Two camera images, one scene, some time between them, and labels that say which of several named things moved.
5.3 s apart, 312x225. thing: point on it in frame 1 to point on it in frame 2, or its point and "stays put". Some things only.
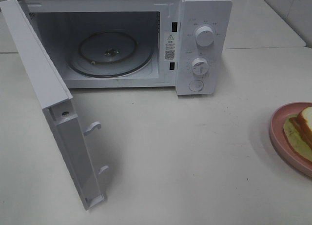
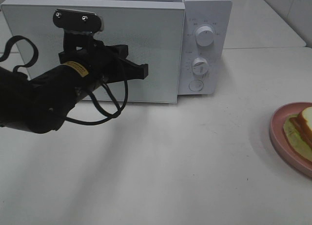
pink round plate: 279,139 stays put
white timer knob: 200,66 stays put
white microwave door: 55,96 to 153,30
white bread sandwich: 298,129 stays put
